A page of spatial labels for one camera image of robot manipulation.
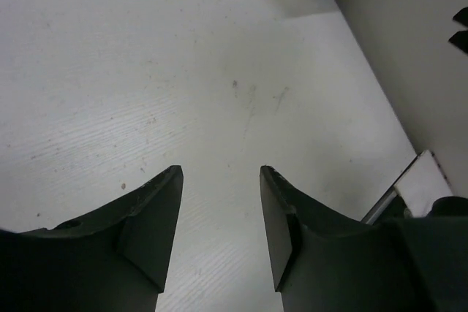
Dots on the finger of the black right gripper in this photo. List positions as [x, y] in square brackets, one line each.
[460, 41]
[461, 17]

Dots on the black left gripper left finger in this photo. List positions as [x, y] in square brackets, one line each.
[114, 258]

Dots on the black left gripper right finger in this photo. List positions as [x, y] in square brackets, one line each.
[322, 260]

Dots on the metal table edge rail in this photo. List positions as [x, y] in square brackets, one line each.
[391, 204]

